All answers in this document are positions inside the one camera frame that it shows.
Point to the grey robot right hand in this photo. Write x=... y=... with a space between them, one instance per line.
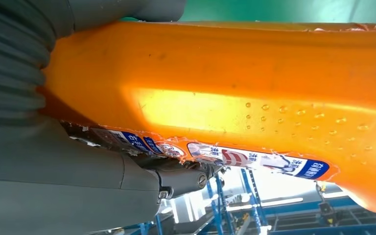
x=45 y=178

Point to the blue metal rack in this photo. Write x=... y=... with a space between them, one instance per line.
x=253 y=201

